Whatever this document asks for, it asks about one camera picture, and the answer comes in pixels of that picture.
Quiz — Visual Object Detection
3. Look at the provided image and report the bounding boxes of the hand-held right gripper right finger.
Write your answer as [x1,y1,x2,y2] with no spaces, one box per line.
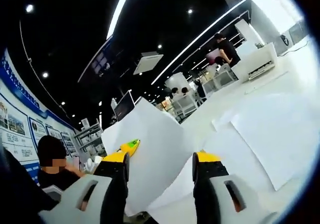
[191,150,280,224]

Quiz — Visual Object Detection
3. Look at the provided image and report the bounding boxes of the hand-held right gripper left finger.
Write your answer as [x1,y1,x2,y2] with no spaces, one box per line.
[37,150,131,224]

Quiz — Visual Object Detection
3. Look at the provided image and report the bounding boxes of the stack of white printing papers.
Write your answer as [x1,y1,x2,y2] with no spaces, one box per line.
[149,91,310,224]

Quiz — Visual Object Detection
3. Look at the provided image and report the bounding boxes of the computer monitor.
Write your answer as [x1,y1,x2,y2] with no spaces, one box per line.
[113,90,141,121]

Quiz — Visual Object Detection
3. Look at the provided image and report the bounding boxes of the grey metal shelf rack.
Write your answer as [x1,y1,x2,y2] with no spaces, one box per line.
[73,122,106,157]

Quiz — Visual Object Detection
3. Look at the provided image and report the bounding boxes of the white office chair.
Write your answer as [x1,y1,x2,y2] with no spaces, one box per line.
[172,95,198,117]
[216,63,238,84]

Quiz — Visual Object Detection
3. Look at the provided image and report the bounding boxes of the ceiling air conditioner unit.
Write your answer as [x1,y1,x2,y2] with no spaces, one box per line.
[133,51,165,75]

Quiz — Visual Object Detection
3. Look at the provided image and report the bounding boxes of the hanging ceiling screen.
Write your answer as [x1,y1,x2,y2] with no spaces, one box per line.
[91,51,111,75]

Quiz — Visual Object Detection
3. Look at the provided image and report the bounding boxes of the pink screen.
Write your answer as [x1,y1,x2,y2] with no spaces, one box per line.
[206,49,221,65]

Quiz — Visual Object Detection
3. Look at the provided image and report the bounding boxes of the white printer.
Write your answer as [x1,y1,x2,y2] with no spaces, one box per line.
[230,41,278,83]

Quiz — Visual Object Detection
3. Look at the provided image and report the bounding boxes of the white table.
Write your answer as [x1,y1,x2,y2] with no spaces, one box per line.
[147,35,316,224]

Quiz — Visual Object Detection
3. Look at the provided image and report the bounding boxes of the black device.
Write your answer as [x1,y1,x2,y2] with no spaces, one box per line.
[279,33,293,46]

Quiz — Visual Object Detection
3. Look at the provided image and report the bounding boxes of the blue white wall poster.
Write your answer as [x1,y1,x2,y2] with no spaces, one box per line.
[0,47,78,185]

